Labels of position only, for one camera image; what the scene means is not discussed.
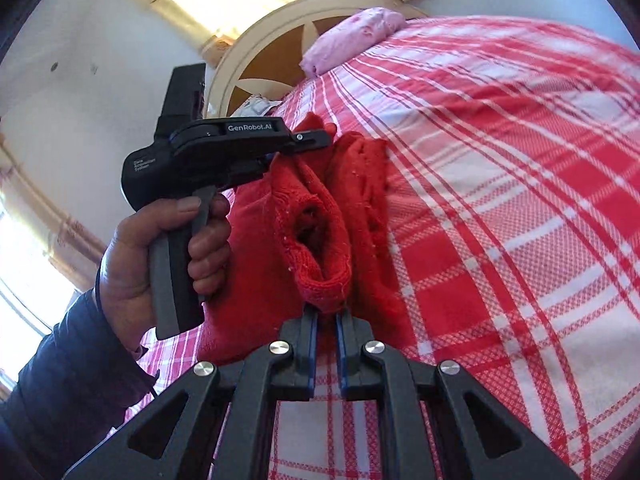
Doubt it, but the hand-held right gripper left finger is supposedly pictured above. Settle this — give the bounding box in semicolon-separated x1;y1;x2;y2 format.
62;305;321;480

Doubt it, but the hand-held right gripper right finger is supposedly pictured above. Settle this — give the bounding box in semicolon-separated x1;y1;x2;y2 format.
334;307;581;480

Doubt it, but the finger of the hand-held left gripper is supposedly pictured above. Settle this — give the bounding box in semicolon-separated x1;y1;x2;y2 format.
289;129;333;152

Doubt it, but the red knitted sweater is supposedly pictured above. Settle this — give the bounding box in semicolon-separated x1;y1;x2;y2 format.
197;112;418;367

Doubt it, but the person's left hand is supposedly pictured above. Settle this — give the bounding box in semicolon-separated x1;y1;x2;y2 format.
98;195;233;356

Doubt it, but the grey patterned pillow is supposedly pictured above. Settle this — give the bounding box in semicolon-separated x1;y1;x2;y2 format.
235;95;284;119

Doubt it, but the cream wooden headboard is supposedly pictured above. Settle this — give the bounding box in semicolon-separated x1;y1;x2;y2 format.
204;0;431;122

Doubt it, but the pink pillow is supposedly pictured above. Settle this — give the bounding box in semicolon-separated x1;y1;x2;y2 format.
299;7;407;78

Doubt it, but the red white plaid blanket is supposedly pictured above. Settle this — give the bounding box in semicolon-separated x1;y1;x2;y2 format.
120;15;640;480

